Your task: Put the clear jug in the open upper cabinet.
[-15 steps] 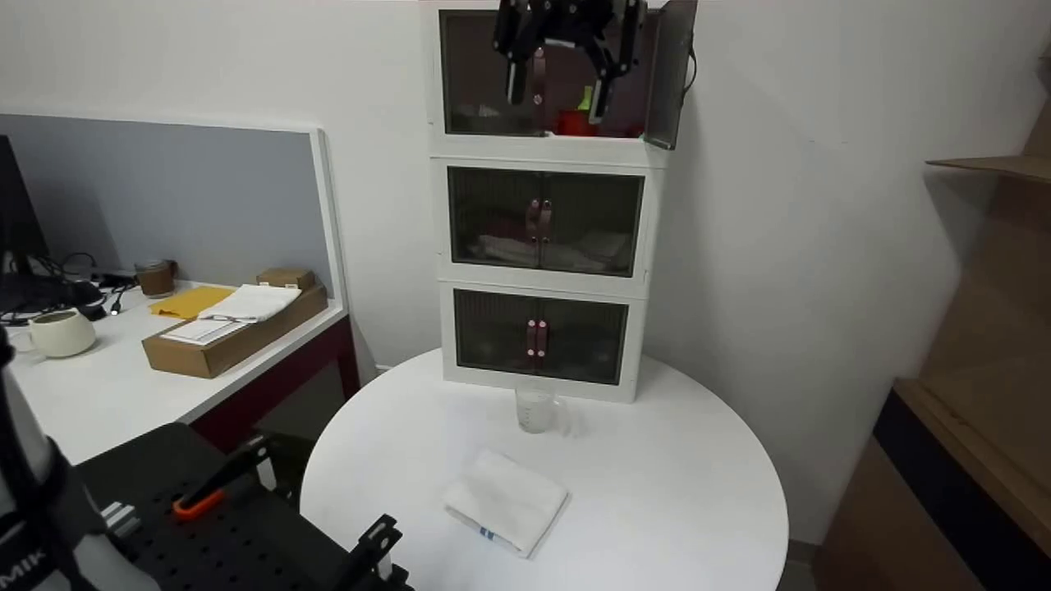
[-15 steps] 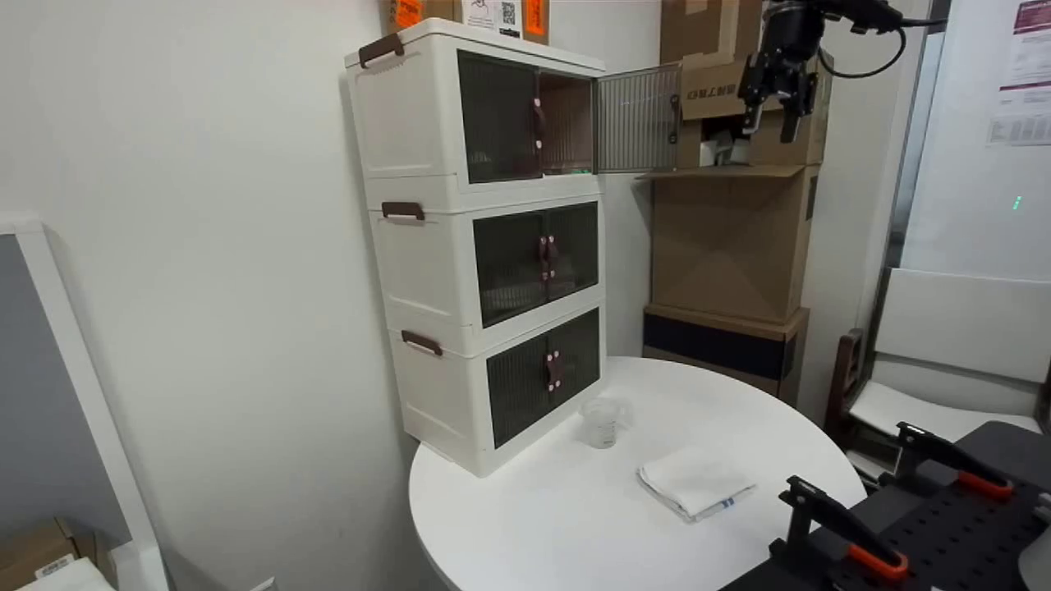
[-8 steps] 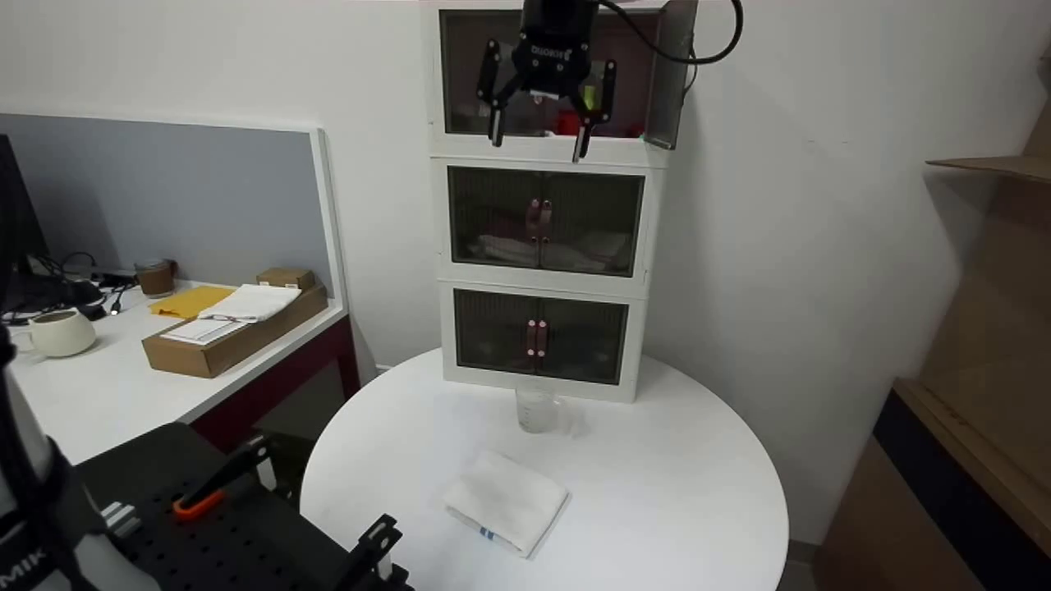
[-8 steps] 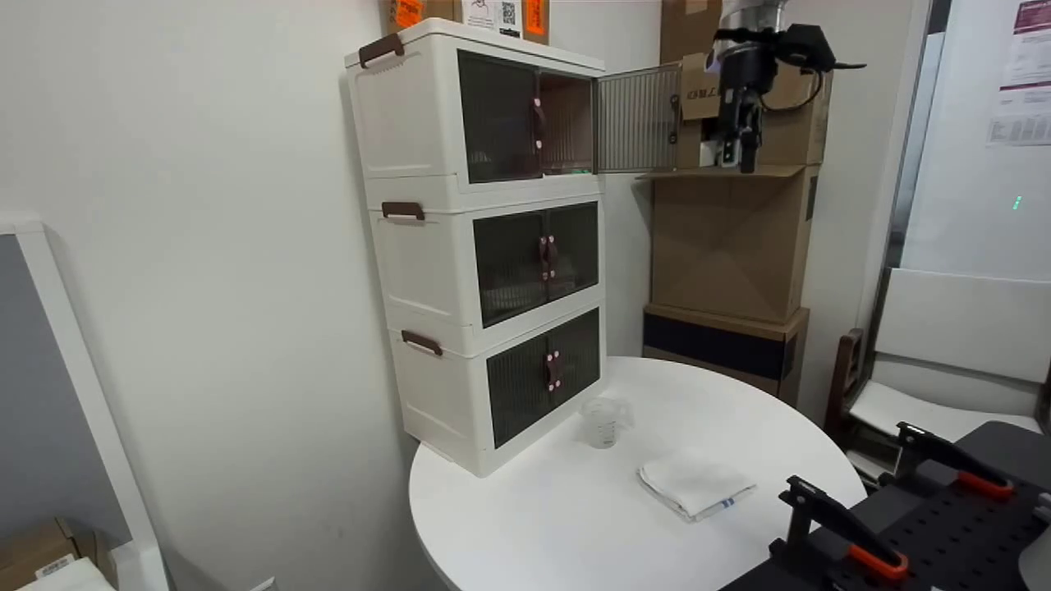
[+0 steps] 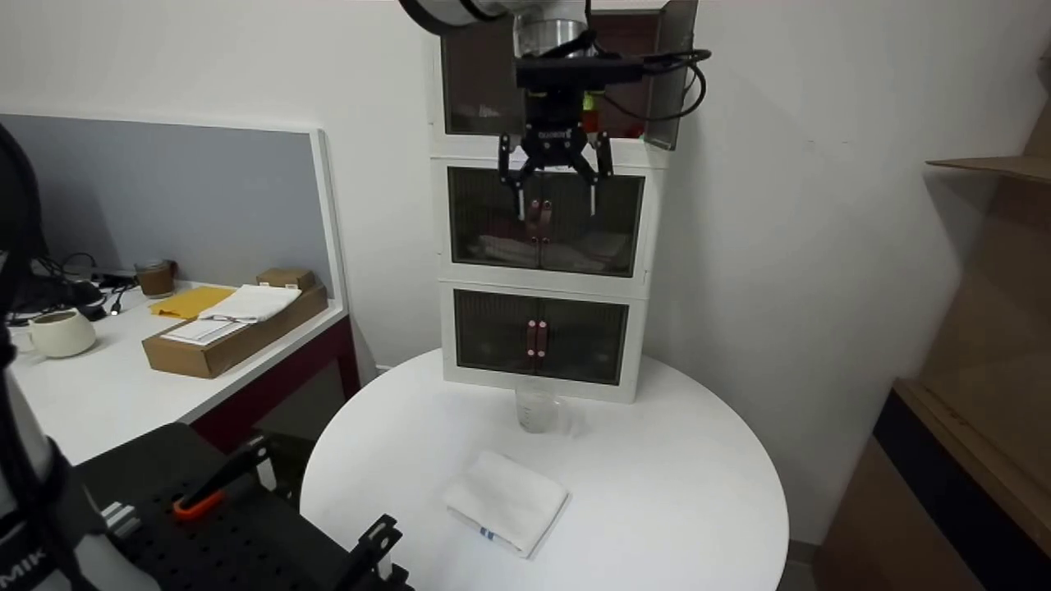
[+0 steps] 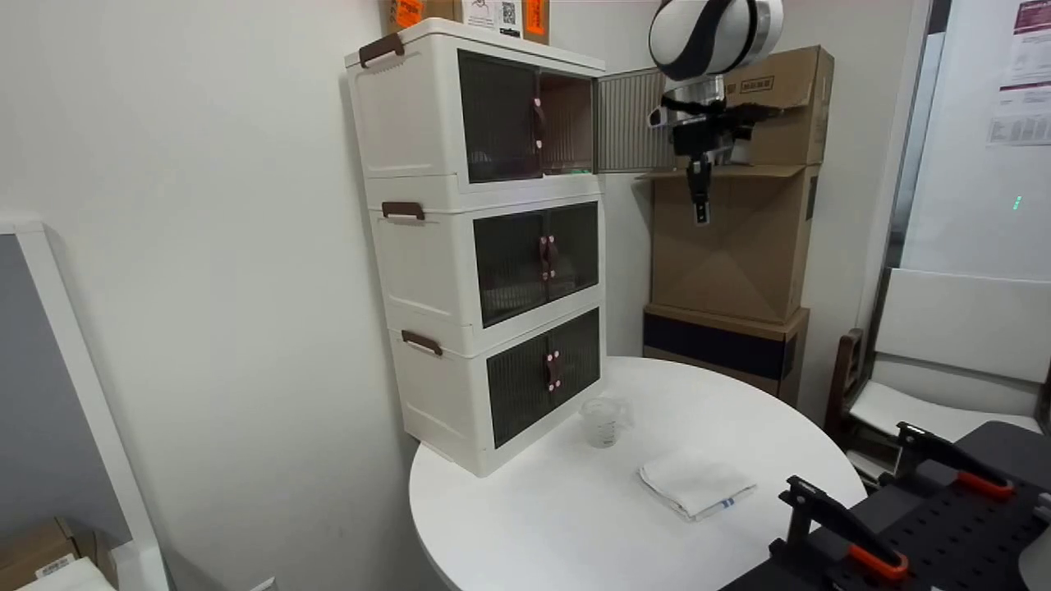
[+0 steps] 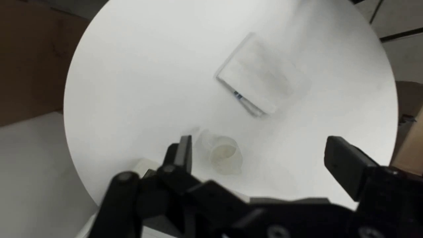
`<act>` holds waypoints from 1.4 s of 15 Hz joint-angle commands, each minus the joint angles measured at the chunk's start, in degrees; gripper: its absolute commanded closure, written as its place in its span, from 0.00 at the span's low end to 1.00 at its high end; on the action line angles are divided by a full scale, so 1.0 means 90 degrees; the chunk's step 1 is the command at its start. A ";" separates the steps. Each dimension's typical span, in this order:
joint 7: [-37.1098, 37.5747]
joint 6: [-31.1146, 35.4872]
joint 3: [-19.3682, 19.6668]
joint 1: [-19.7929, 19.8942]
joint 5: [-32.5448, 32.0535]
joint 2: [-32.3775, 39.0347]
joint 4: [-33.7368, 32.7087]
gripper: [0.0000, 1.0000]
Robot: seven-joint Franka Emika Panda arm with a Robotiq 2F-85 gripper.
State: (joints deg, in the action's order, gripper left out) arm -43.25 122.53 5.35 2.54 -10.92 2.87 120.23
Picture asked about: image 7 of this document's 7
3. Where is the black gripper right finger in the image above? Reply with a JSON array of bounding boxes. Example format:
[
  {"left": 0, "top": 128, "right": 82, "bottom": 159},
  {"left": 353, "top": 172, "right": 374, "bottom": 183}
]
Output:
[{"left": 323, "top": 135, "right": 381, "bottom": 202}]

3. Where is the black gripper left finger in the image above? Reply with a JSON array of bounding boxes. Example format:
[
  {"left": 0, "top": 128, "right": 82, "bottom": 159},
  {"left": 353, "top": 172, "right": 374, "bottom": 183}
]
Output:
[{"left": 159, "top": 134, "right": 196, "bottom": 179}]

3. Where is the clear plastic jug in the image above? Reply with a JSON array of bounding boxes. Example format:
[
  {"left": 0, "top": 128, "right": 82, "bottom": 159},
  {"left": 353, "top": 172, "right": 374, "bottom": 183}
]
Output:
[{"left": 193, "top": 127, "right": 245, "bottom": 177}]

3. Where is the white folded cloth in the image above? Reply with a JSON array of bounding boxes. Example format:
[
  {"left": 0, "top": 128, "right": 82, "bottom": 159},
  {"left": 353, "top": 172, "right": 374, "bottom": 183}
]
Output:
[{"left": 214, "top": 31, "right": 312, "bottom": 119}]

